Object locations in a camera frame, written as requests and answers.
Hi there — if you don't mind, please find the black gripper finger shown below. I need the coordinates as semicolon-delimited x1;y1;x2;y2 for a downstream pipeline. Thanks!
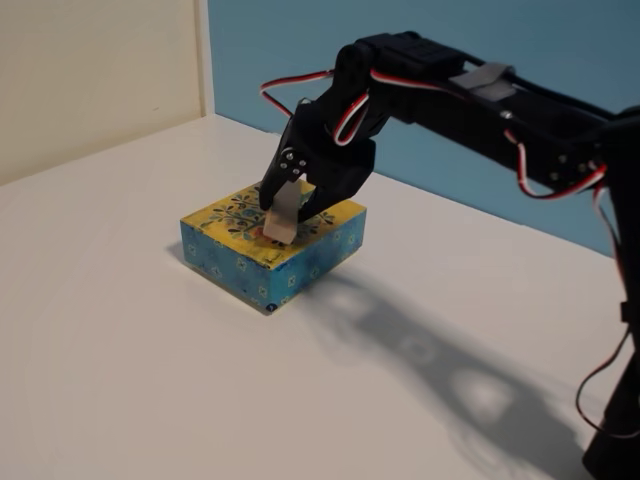
298;172;351;222
258;144;310;212

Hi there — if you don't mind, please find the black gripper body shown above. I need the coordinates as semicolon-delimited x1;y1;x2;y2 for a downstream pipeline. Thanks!
279;97;377;201

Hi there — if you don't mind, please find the wooden Jenga block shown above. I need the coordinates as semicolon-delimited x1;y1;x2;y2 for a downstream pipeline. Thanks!
263;180;301;247

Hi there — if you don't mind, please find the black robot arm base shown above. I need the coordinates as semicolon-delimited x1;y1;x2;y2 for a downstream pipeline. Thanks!
581;399;640;480

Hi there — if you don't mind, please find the floral yellow and teal box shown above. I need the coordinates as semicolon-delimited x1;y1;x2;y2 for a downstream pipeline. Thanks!
179;182;369;316

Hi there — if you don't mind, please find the grey tape strip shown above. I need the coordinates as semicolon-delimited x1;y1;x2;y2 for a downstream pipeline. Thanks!
448;62;519;102

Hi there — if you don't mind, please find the red white black wrist cable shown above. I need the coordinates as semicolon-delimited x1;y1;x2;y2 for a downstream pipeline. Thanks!
259;68;454;147

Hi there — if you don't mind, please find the red white elbow cable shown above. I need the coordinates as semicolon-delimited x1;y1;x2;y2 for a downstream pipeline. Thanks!
503;128;609;201

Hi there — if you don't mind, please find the red black base cable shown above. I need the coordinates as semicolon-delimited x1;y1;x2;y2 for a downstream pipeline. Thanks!
576;184;632;441

